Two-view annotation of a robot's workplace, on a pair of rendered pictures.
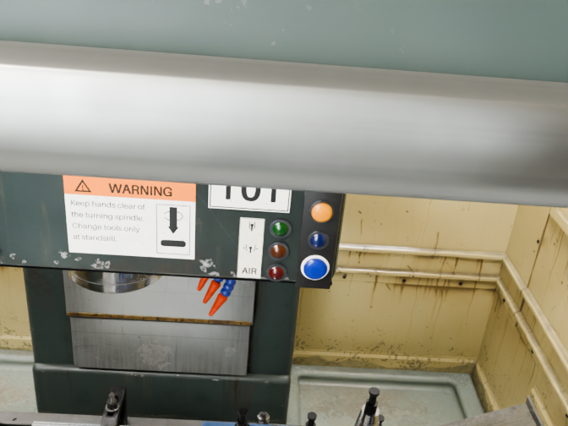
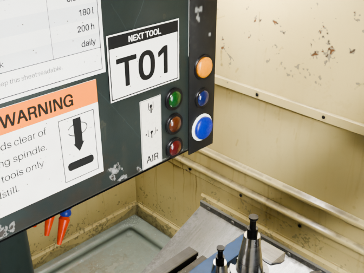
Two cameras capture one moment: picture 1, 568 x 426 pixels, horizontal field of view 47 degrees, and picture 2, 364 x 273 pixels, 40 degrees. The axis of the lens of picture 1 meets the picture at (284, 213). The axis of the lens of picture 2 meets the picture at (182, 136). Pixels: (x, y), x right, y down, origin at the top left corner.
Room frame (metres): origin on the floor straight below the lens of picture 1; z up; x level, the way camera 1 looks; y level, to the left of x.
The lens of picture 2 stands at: (0.30, 0.35, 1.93)
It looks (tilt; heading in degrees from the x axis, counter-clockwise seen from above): 28 degrees down; 318
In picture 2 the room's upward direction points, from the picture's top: straight up
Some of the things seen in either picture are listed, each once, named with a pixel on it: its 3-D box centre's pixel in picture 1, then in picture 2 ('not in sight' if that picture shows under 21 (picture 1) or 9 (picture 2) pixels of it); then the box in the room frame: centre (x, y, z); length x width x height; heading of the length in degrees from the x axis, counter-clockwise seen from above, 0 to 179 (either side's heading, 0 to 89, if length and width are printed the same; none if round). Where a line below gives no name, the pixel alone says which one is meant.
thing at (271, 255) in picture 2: not in sight; (269, 253); (0.80, -0.35, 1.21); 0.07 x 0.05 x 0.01; 3
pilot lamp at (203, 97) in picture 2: (318, 240); (202, 98); (0.71, -0.05, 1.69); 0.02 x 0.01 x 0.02; 93
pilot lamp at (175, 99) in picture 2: (280, 228); (174, 99); (0.71, 0.00, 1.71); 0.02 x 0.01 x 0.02; 93
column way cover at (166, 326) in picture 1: (161, 288); not in sight; (1.34, 0.29, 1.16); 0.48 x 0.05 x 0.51; 93
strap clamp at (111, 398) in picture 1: (113, 417); not in sight; (1.09, 0.34, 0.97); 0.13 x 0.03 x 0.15; 3
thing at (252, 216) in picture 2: (372, 400); (252, 225); (0.69, -0.15, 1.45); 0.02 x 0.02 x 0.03
